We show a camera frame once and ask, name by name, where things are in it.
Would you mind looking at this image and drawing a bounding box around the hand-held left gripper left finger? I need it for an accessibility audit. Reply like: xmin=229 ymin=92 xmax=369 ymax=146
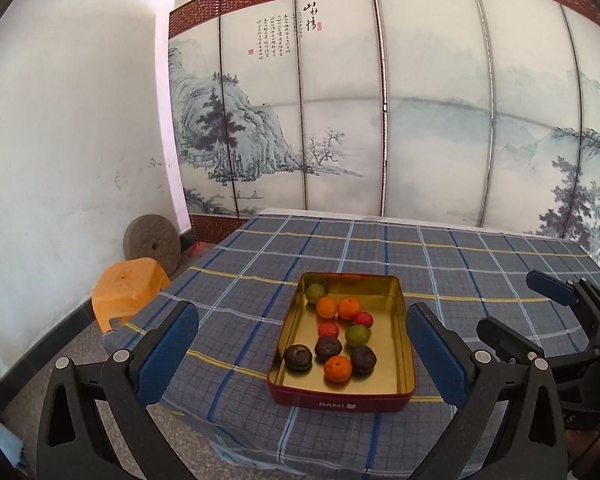
xmin=36 ymin=301 xmax=200 ymax=480

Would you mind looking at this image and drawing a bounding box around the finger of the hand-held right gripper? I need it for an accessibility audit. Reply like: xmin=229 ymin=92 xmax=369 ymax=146
xmin=476 ymin=317 xmax=596 ymax=368
xmin=526 ymin=269 xmax=600 ymax=348

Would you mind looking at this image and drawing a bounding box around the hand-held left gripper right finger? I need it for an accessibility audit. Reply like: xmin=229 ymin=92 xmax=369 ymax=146
xmin=405 ymin=302 xmax=568 ymax=480

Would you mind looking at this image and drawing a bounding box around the red and gold tin box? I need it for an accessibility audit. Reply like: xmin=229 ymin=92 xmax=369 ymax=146
xmin=267 ymin=272 xmax=417 ymax=413

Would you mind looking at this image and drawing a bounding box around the dark brown fruit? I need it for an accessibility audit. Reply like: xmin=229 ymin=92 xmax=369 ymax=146
xmin=314 ymin=336 xmax=343 ymax=362
xmin=350 ymin=346 xmax=378 ymax=375
xmin=284 ymin=344 xmax=313 ymax=373

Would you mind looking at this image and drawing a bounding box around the orange plastic stool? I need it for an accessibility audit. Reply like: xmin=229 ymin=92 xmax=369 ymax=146
xmin=91 ymin=257 xmax=171 ymax=335

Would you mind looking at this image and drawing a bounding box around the blue plaid tablecloth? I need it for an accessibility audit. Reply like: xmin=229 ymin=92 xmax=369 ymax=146
xmin=102 ymin=215 xmax=600 ymax=476

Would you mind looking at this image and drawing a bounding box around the round grey millstone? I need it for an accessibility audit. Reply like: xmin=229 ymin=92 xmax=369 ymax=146
xmin=124 ymin=215 xmax=181 ymax=277

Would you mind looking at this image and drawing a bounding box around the painted folding screen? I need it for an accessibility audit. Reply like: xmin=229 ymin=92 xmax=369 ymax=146
xmin=167 ymin=0 xmax=600 ymax=271

